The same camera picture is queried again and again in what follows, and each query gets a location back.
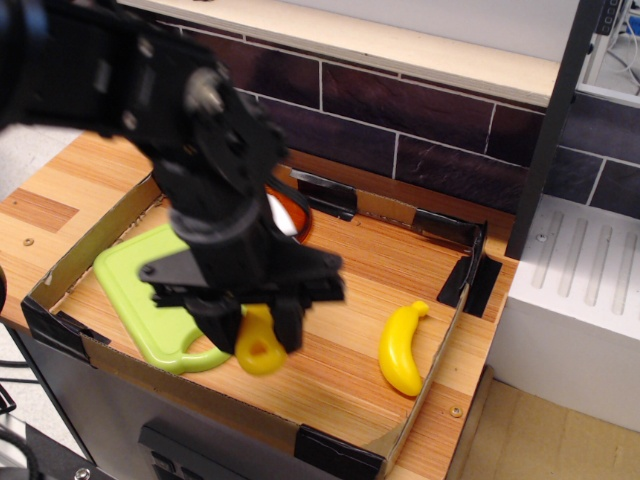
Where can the cardboard fence with black tape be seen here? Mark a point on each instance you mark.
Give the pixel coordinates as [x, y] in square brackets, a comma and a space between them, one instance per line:
[328, 412]

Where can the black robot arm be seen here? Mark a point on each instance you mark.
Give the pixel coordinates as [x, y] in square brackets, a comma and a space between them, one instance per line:
[96, 67]

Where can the light wooden shelf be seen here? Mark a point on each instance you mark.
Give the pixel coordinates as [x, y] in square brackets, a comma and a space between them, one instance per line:
[479, 69]

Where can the dark vertical post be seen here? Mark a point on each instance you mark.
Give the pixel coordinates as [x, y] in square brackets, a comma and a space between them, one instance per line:
[576, 50]

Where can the yellow toy banana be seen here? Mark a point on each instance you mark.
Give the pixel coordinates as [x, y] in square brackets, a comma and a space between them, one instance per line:
[395, 357]

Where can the orange transparent pot lid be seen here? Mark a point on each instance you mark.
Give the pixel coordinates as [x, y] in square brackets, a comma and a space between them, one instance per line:
[295, 210]

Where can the green plastic cutting board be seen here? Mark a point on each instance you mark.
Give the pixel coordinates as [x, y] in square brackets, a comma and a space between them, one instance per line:
[163, 336]

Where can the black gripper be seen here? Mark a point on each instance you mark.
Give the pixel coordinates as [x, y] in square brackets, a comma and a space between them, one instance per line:
[254, 262]

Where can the yellow white toy knife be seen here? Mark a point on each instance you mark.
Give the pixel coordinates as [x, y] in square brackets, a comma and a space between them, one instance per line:
[257, 349]

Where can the white toy sink drainboard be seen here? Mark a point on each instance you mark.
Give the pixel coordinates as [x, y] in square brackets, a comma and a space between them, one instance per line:
[569, 331]

